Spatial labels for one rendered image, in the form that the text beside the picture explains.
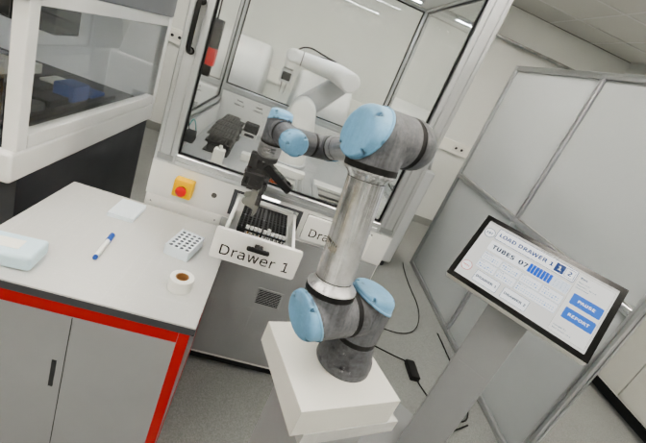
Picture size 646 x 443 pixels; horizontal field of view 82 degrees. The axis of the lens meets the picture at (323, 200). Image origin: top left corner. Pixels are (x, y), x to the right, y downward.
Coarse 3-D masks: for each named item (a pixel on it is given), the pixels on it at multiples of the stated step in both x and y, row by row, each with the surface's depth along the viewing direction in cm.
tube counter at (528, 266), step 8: (520, 264) 141; (528, 264) 140; (528, 272) 139; (536, 272) 138; (544, 272) 138; (544, 280) 136; (552, 280) 136; (560, 280) 135; (560, 288) 134; (568, 288) 133
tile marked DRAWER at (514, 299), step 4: (504, 288) 138; (508, 288) 138; (504, 292) 137; (508, 292) 137; (512, 292) 137; (500, 296) 137; (504, 296) 136; (508, 296) 136; (512, 296) 136; (516, 296) 136; (520, 296) 135; (508, 300) 136; (512, 300) 135; (516, 300) 135; (520, 300) 135; (524, 300) 134; (512, 304) 135; (516, 304) 134; (520, 304) 134; (524, 304) 134; (528, 304) 133; (520, 308) 133; (524, 308) 133
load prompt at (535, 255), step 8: (504, 232) 149; (504, 240) 147; (512, 240) 146; (520, 240) 146; (512, 248) 145; (520, 248) 144; (528, 248) 143; (528, 256) 142; (536, 256) 141; (544, 256) 141; (544, 264) 139; (552, 264) 139; (560, 264) 138; (560, 272) 137; (568, 272) 136; (576, 272) 135; (568, 280) 135
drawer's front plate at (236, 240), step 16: (224, 240) 119; (240, 240) 120; (256, 240) 120; (224, 256) 121; (240, 256) 122; (256, 256) 122; (272, 256) 122; (288, 256) 123; (272, 272) 125; (288, 272) 125
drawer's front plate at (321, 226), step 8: (312, 216) 153; (312, 224) 154; (320, 224) 154; (328, 224) 155; (304, 232) 155; (312, 232) 156; (320, 232) 156; (328, 232) 156; (312, 240) 157; (320, 240) 157; (368, 240) 158
